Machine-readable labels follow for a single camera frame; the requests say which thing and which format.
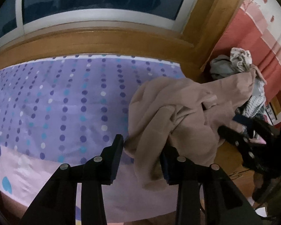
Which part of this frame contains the beige brown garment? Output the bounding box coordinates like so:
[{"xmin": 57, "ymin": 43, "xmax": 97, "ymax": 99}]
[{"xmin": 125, "ymin": 68, "xmax": 259, "ymax": 191}]

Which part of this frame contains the white calendar box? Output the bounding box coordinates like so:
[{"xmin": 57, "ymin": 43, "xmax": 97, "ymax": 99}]
[{"xmin": 265, "ymin": 103, "xmax": 278, "ymax": 125}]

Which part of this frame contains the grey white striped garment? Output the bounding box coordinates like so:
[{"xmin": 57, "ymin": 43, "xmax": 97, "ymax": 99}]
[{"xmin": 242, "ymin": 78, "xmax": 266, "ymax": 118}]

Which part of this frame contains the grey knit garment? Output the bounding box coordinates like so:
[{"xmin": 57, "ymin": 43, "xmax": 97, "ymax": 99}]
[{"xmin": 210, "ymin": 55, "xmax": 237, "ymax": 80}]

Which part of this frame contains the white star patterned garment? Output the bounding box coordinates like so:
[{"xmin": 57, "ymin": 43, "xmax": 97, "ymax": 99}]
[{"xmin": 230, "ymin": 47, "xmax": 252, "ymax": 73}]

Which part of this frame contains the purple polka dot bedsheet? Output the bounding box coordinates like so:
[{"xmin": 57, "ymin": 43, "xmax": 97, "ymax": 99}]
[{"xmin": 0, "ymin": 54, "xmax": 202, "ymax": 223}]

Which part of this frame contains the red floral curtain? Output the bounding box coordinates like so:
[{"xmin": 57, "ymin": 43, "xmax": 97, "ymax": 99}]
[{"xmin": 211, "ymin": 0, "xmax": 281, "ymax": 102}]

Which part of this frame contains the wooden window frame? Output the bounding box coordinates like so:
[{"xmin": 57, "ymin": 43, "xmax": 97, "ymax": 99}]
[{"xmin": 0, "ymin": 0, "xmax": 244, "ymax": 78}]

